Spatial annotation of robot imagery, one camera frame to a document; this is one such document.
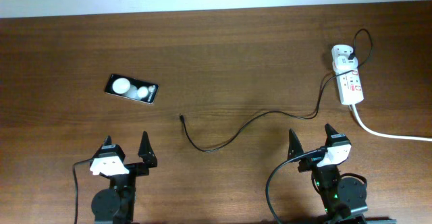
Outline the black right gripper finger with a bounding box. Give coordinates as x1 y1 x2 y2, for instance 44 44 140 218
287 129 304 161
325 123 338 136

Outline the black Galaxy flip smartphone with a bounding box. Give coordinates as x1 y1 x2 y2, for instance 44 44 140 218
104 74 159 105

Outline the black USB charging cable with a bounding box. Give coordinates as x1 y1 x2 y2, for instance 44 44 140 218
179 28 374 153

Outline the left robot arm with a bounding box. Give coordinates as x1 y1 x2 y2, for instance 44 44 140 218
90 132 157 224

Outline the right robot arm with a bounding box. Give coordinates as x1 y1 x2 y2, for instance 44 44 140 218
288 124 368 223

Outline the white USB charger plug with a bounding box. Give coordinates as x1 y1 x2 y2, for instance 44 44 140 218
333 55 358 73

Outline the white power strip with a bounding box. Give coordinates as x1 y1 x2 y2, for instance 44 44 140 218
331 45 364 105

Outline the black right camera cable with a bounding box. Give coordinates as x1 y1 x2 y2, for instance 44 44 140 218
265 146 328 224

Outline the black camera cable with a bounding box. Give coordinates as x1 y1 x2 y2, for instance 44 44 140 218
72 158 95 224
265 146 328 224

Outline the black left camera cable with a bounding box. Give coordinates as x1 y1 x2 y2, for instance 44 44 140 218
72 158 95 224

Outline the white power strip cord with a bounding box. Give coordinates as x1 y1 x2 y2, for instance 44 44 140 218
349 104 432 142

